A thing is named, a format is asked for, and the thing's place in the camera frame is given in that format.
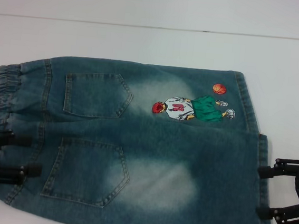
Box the blue denim shorts with embroidery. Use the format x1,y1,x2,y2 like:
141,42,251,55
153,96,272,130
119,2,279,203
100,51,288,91
0,47,281,224

